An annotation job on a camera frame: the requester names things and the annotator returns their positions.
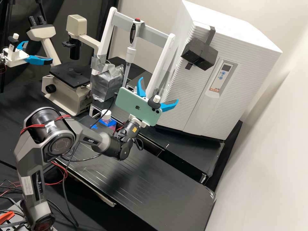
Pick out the white pipette stand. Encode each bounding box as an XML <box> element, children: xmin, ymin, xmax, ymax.
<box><xmin>90</xmin><ymin>6</ymin><xmax>176</xmax><ymax>102</ymax></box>

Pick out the left phone holder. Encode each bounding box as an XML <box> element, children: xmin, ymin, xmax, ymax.
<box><xmin>7</xmin><ymin>33</ymin><xmax>21</xmax><ymax>53</ymax></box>

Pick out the small bottle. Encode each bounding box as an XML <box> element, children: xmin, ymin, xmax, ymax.
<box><xmin>101</xmin><ymin>109</ymin><xmax>113</xmax><ymax>126</ymax></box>

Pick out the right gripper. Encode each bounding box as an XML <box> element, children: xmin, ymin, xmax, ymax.
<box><xmin>129</xmin><ymin>77</ymin><xmax>179</xmax><ymax>128</ymax></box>

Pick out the right wrist camera phone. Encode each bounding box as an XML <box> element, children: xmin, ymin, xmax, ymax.
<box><xmin>115</xmin><ymin>87</ymin><xmax>163</xmax><ymax>127</ymax></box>

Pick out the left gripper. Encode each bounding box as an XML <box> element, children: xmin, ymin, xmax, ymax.
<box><xmin>3</xmin><ymin>40</ymin><xmax>54</xmax><ymax>68</ymax></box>

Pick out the cream microscope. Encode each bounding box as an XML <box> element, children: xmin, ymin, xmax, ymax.
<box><xmin>26</xmin><ymin>14</ymin><xmax>102</xmax><ymax>117</ymax></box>

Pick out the white incubator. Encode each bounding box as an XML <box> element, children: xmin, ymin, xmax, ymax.
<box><xmin>172</xmin><ymin>0</ymin><xmax>282</xmax><ymax>54</ymax></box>

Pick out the pipette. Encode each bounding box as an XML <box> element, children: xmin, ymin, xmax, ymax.
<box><xmin>122</xmin><ymin>18</ymin><xmax>145</xmax><ymax>89</ymax></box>

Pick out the black tray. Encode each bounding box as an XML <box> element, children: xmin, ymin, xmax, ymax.
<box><xmin>79</xmin><ymin>115</ymin><xmax>126</xmax><ymax>136</ymax></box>

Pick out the black cable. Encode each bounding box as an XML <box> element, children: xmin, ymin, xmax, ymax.
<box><xmin>62</xmin><ymin>96</ymin><xmax>121</xmax><ymax>228</ymax></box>

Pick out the red wire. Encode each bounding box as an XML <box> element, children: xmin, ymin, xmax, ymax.
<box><xmin>44</xmin><ymin>161</ymin><xmax>69</xmax><ymax>186</ymax></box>

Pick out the blue bottle holder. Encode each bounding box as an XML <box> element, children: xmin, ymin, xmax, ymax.
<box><xmin>90</xmin><ymin>120</ymin><xmax>118</xmax><ymax>132</ymax></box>

